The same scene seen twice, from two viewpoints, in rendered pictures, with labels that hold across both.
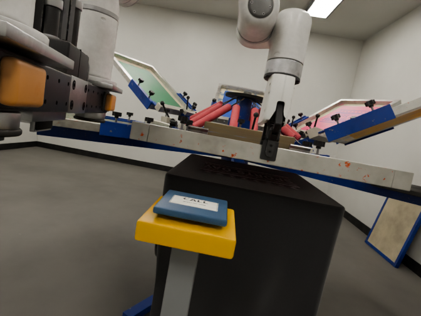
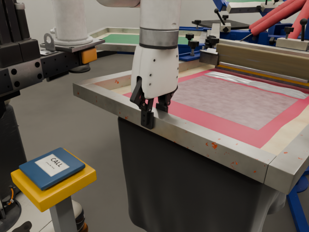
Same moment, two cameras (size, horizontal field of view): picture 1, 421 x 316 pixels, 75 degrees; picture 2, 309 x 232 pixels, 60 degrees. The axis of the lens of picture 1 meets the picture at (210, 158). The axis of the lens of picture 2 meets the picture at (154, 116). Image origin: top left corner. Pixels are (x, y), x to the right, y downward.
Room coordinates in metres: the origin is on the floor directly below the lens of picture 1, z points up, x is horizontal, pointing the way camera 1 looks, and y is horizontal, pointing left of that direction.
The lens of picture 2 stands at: (0.19, -0.45, 1.32)
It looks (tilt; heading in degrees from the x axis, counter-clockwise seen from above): 27 degrees down; 40
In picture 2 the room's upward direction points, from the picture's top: straight up
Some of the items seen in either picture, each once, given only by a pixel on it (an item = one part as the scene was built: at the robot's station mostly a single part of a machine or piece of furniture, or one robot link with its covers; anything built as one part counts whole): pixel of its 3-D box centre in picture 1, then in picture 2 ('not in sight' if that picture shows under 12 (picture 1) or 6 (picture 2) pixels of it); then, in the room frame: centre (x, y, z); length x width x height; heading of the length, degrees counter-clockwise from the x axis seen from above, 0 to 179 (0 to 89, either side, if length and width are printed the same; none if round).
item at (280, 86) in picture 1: (277, 100); (157, 67); (0.59, -0.12, 1.16); 0.10 x 0.08 x 0.11; 178
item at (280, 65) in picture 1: (282, 72); (161, 35); (0.60, -0.12, 1.22); 0.09 x 0.07 x 0.03; 178
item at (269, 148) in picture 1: (271, 143); (143, 114); (0.55, -0.11, 1.07); 0.03 x 0.03 x 0.07; 88
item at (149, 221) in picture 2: (237, 269); (173, 204); (0.67, -0.12, 0.74); 0.45 x 0.03 x 0.43; 88
